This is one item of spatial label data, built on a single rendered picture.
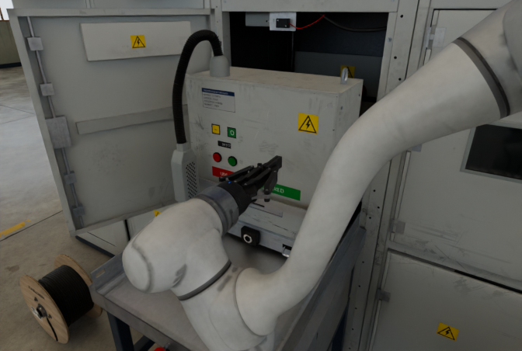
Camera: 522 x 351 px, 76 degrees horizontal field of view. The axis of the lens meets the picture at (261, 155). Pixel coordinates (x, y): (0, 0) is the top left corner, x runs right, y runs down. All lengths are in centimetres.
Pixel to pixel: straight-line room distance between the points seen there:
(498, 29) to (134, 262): 51
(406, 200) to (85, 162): 108
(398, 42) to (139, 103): 87
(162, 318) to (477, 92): 86
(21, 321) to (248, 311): 200
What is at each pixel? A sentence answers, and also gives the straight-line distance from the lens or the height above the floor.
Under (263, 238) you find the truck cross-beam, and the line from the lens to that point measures 111.
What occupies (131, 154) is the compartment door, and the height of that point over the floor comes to 109.
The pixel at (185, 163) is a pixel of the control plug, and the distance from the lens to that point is 105.
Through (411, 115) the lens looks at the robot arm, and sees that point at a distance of 40.
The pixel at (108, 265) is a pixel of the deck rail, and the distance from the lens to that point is 110.
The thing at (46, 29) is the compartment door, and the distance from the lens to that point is 120.
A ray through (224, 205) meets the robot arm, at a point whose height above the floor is 126.
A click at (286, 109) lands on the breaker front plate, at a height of 133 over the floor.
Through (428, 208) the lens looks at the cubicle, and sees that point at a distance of 118.
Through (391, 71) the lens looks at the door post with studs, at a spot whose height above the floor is 141.
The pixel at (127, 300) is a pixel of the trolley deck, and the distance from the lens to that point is 106.
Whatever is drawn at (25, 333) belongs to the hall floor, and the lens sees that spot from 236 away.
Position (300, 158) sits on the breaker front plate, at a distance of 92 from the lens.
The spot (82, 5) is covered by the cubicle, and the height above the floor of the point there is 160.
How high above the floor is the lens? 158
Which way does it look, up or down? 24 degrees down
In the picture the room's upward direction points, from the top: straight up
